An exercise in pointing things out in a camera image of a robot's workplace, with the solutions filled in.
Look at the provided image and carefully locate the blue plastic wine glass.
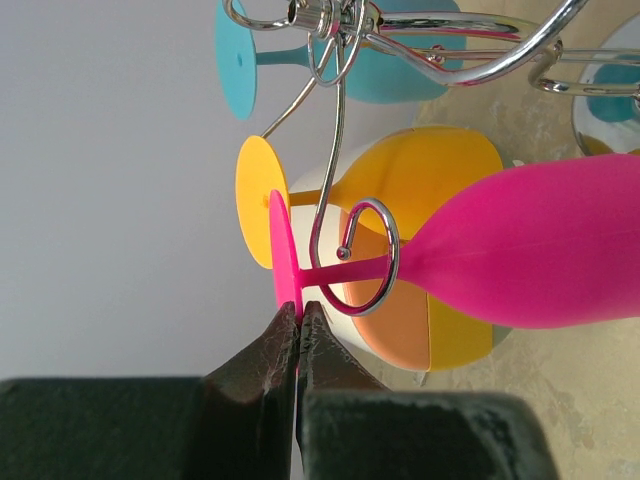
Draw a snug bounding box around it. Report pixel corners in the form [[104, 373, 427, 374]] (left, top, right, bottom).
[[214, 0, 459, 120]]

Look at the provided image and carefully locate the round white drawer cabinet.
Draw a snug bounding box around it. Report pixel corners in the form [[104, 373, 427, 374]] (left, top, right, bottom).
[[321, 145, 507, 371]]

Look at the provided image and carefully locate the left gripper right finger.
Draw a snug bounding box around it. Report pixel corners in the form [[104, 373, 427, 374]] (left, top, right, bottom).
[[297, 301, 559, 479]]

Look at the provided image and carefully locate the orange wine glass front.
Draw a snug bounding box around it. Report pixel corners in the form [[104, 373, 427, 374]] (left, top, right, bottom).
[[235, 126, 504, 269]]

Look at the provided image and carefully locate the pink plastic wine glass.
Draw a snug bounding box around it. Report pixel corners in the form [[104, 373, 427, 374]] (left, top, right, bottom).
[[269, 153, 639, 329]]

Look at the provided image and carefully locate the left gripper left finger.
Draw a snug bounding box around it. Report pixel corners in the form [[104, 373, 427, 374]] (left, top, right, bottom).
[[1, 303, 299, 479]]

